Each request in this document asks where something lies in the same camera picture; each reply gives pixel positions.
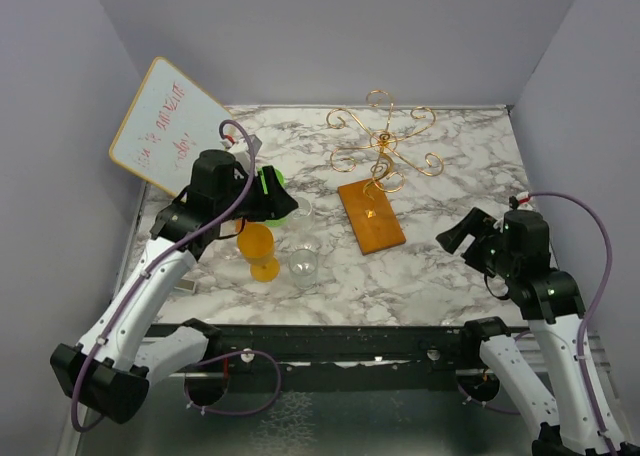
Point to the clear patterned stemmed glass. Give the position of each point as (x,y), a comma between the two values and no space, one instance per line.
(303,268)

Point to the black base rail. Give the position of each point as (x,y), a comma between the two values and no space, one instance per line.
(340,358)

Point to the green plastic goblet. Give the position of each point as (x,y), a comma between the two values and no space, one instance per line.
(282,181)

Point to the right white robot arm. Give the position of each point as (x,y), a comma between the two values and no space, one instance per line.
(570,415)

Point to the clear round wine glass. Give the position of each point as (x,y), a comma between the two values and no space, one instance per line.
(302,218)

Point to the yellow plastic goblet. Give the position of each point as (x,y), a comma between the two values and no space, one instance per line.
(257,246)

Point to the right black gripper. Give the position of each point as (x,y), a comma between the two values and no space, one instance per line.
(480,223)

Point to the white framed whiteboard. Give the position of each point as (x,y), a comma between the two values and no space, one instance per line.
(169,123)

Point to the gold wire wine glass rack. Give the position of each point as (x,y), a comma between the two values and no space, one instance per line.
(366,202)

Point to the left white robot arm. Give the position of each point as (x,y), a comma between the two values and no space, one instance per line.
(108,370)

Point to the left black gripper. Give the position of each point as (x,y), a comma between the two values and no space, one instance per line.
(274,205)

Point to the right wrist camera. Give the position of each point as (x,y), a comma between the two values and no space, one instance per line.
(520,202)

